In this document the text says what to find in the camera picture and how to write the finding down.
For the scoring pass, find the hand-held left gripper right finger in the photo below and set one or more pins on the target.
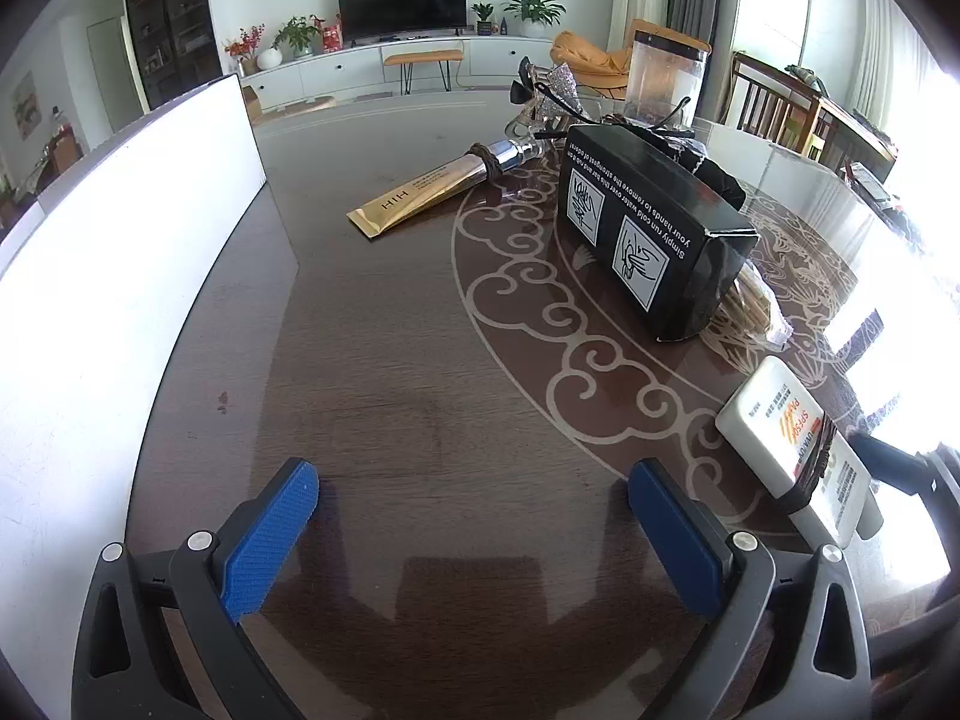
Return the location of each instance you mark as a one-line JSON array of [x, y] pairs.
[[675, 540]]

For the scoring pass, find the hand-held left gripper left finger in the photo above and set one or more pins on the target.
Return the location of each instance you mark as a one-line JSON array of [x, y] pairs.
[[262, 540]]

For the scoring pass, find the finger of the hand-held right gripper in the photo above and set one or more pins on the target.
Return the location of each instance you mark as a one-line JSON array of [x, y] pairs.
[[900, 461]]

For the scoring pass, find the white sunscreen tube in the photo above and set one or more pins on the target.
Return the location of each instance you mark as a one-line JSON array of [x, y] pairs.
[[757, 420]]

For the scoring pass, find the black printed carton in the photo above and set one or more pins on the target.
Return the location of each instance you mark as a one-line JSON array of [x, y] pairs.
[[660, 232]]

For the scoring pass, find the gold cosmetic tube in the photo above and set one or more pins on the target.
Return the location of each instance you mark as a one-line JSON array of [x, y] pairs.
[[420, 191]]

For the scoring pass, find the clear packet of wooden sticks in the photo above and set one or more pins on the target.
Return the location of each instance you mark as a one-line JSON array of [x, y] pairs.
[[761, 311]]

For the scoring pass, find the black knit cloth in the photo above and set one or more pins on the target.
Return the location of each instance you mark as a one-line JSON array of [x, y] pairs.
[[712, 172]]

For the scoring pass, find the wooden chair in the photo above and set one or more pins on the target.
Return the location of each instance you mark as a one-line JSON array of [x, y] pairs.
[[765, 101]]

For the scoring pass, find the black-framed glasses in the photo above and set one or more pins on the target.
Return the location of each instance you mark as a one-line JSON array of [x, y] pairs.
[[660, 116]]

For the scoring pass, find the cardboard box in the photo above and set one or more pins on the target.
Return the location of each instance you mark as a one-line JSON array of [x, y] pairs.
[[251, 103]]

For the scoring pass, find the clear canister with black lid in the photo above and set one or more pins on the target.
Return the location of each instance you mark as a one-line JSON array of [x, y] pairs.
[[664, 79]]

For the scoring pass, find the rhinestone bow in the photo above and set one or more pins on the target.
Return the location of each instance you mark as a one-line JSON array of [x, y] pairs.
[[562, 90]]

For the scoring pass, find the white tv cabinet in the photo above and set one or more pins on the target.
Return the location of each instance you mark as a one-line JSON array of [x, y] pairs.
[[337, 71]]

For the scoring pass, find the black bow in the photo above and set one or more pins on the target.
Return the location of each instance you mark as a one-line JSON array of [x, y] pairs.
[[521, 86]]

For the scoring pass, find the flowers in white vase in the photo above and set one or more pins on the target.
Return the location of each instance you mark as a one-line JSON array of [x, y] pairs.
[[266, 56]]

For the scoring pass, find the orange lounge chair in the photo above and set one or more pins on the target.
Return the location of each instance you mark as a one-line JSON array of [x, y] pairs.
[[592, 56]]

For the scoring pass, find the red box on cabinet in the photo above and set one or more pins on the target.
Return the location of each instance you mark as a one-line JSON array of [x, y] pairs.
[[331, 37]]

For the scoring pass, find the leafy potted plant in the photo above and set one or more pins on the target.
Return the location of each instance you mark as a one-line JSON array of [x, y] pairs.
[[296, 34]]

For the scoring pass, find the orange bench stool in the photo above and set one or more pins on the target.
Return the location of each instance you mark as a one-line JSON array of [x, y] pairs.
[[424, 56]]

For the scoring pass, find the dark display bookcase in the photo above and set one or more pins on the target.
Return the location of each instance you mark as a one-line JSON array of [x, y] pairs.
[[176, 22]]

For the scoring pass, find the large potted green plant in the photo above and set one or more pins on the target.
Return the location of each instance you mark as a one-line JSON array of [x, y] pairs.
[[532, 9]]

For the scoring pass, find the black television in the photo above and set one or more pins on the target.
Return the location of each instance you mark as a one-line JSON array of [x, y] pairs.
[[401, 4]]

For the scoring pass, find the small potted green plant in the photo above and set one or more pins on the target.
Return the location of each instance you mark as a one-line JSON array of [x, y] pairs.
[[483, 15]]

